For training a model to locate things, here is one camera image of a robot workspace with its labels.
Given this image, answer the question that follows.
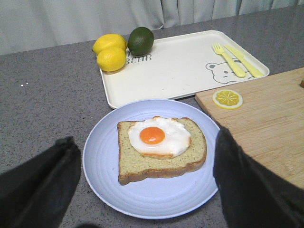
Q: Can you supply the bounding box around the wooden cutting board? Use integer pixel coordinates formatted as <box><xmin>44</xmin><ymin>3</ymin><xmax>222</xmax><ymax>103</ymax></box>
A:
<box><xmin>196</xmin><ymin>68</ymin><xmax>304</xmax><ymax>188</ymax></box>

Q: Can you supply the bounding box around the light blue round plate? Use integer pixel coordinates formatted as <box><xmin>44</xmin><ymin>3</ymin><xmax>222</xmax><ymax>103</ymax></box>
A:
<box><xmin>83</xmin><ymin>99</ymin><xmax>219</xmax><ymax>219</ymax></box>

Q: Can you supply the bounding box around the lemon slice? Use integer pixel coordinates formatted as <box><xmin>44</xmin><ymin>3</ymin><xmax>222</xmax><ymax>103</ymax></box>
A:
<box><xmin>212</xmin><ymin>90</ymin><xmax>243</xmax><ymax>110</ymax></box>

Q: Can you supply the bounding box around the yellow plastic fork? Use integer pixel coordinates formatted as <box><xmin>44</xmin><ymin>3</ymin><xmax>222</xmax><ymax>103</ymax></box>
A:
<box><xmin>212</xmin><ymin>43</ymin><xmax>246</xmax><ymax>78</ymax></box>

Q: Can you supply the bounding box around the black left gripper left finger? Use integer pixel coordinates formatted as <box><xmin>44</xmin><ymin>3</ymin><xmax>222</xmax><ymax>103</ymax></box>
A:
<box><xmin>0</xmin><ymin>137</ymin><xmax>81</xmax><ymax>228</ymax></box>

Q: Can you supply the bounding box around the front yellow lemon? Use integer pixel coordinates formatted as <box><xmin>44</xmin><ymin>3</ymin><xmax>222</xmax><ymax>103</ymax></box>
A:
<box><xmin>97</xmin><ymin>47</ymin><xmax>126</xmax><ymax>72</ymax></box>

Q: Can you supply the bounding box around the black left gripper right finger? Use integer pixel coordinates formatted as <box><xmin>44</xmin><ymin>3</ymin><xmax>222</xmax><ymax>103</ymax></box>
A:
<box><xmin>213</xmin><ymin>127</ymin><xmax>304</xmax><ymax>228</ymax></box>

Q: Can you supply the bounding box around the yellow lemon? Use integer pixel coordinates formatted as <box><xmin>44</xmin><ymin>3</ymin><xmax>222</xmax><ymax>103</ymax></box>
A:
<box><xmin>97</xmin><ymin>47</ymin><xmax>126</xmax><ymax>72</ymax></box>
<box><xmin>92</xmin><ymin>34</ymin><xmax>127</xmax><ymax>55</ymax></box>

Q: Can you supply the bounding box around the cream bear tray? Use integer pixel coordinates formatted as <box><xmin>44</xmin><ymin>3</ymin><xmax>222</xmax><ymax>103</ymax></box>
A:
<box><xmin>101</xmin><ymin>30</ymin><xmax>269</xmax><ymax>109</ymax></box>

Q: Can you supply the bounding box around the green lime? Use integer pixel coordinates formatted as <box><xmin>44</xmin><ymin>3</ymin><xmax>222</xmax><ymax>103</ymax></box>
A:
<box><xmin>128</xmin><ymin>27</ymin><xmax>154</xmax><ymax>56</ymax></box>

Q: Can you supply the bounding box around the rear yellow lemon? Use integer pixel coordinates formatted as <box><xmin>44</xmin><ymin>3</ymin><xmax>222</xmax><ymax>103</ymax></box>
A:
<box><xmin>92</xmin><ymin>34</ymin><xmax>127</xmax><ymax>55</ymax></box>

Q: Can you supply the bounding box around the fried egg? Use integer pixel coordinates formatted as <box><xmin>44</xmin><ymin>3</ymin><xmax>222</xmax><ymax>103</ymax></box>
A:
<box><xmin>127</xmin><ymin>116</ymin><xmax>191</xmax><ymax>159</ymax></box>

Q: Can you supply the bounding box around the grey curtain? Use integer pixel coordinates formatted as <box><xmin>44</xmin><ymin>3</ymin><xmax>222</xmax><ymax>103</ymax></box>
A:
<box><xmin>0</xmin><ymin>0</ymin><xmax>303</xmax><ymax>55</ymax></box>

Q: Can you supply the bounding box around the bread slice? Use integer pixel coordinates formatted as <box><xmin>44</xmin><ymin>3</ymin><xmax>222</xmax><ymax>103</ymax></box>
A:
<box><xmin>117</xmin><ymin>117</ymin><xmax>207</xmax><ymax>185</ymax></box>

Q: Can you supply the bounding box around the yellow plastic knife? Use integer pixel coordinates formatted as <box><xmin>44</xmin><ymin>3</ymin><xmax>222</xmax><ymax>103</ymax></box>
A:
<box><xmin>224</xmin><ymin>45</ymin><xmax>263</xmax><ymax>77</ymax></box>

